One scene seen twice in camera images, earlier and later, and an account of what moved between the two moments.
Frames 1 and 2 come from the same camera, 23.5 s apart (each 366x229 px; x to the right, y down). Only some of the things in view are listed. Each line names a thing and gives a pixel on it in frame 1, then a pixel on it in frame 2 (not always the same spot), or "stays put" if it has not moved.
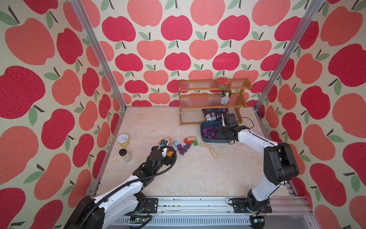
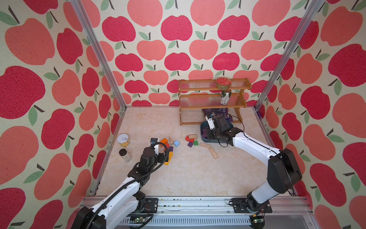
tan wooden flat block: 205,145 stays put
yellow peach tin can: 123,140 stays put
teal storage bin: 210,133 stays put
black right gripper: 220,130 -> 209,135
